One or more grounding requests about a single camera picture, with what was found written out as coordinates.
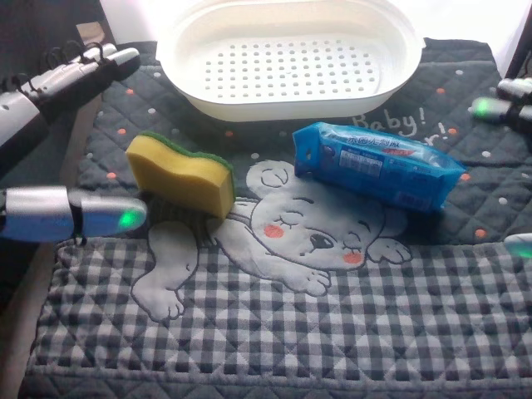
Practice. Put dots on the blue wipes packet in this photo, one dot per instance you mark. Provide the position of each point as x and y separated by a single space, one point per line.
374 166

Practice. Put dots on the grey bear print quilt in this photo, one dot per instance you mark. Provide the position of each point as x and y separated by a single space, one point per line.
249 332

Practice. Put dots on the white plastic strainer bowl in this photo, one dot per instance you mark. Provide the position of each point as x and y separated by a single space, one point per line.
291 62

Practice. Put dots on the right white five-finger robot hand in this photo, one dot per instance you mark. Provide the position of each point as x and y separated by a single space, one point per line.
37 210

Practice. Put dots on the left white five-finger robot hand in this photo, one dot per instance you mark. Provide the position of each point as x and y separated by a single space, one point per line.
515 89

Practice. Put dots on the yellow sponge with green pad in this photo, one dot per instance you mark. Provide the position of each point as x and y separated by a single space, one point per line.
183 174

